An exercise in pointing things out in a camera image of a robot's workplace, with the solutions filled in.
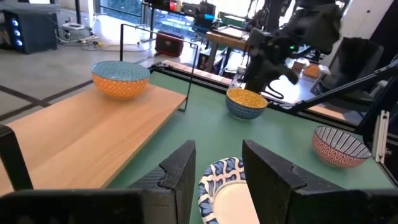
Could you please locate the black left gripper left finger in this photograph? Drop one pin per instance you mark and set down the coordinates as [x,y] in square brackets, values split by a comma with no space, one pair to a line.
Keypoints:
[174,186]

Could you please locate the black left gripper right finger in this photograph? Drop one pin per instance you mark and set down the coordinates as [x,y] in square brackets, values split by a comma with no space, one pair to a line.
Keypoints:
[273,193]

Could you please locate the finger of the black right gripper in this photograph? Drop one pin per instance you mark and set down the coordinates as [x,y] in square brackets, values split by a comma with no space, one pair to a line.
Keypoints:
[251,76]
[262,77]

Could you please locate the blue bowl with yellow inside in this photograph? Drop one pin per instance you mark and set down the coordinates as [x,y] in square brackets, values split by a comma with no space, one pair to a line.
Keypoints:
[244,110]

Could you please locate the red wave bowl striped inside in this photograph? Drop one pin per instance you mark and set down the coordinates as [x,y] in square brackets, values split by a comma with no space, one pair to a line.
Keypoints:
[332,155]

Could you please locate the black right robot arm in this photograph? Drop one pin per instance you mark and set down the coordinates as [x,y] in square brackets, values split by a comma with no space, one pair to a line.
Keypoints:
[314,25]

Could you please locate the wooden desk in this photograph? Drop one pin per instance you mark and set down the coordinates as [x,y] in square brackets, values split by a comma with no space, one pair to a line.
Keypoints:
[224,39]

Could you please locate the blue white patterned plate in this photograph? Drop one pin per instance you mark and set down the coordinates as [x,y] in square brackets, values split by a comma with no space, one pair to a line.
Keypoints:
[227,202]

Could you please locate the black chair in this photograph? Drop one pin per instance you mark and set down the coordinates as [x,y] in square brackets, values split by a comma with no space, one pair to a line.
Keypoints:
[351,62]

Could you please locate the red box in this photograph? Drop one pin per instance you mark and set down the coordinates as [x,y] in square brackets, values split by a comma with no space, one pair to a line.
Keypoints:
[169,45]

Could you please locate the orange bowl with blue inside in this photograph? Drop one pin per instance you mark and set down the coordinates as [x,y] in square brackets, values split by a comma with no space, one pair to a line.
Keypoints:
[119,88]

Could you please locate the black computer tower blue lights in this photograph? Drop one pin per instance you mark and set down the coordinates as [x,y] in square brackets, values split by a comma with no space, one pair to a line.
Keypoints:
[34,31]

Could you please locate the black aluminium table frame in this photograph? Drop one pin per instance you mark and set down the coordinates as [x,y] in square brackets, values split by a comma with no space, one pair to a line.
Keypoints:
[342,88]

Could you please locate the white plastic bracket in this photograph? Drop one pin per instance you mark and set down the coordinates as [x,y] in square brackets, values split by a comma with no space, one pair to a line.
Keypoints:
[381,137]

